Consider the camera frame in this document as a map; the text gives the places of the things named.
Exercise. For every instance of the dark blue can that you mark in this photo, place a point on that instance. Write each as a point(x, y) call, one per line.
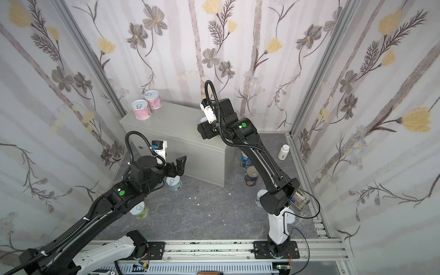
point(251, 176)

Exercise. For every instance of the light can far right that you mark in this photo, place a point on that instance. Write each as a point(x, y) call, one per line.
point(289, 218)

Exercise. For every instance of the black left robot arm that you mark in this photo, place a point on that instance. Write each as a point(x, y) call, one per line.
point(139, 180)

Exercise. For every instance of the white plastic bottle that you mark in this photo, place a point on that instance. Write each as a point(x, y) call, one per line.
point(284, 151)

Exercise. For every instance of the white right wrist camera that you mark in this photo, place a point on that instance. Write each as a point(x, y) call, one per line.
point(208, 110)

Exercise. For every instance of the grey metal cabinet counter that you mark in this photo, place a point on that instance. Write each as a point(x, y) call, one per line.
point(208, 160)

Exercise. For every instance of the light blue can right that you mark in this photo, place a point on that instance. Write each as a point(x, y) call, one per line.
point(260, 193)

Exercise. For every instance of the green can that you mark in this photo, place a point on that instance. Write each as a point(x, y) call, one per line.
point(140, 210)

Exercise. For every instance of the blue can silver lid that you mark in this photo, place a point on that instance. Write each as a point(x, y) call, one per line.
point(245, 161)

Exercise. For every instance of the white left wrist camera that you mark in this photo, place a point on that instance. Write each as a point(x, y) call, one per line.
point(159, 147)

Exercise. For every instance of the pink can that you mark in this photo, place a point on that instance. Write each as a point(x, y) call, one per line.
point(141, 109)
point(153, 99)

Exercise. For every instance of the teal can near cabinet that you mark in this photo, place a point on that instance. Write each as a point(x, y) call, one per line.
point(174, 183)

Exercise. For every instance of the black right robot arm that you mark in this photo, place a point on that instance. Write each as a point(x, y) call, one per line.
point(223, 121)

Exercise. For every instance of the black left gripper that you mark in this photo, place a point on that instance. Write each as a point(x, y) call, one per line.
point(173, 165)

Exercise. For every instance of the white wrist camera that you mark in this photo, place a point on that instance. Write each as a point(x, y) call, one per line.
point(159, 147)
point(208, 110)

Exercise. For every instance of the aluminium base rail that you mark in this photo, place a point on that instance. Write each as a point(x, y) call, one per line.
point(214, 257)

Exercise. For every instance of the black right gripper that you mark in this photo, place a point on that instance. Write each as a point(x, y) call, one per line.
point(205, 129)

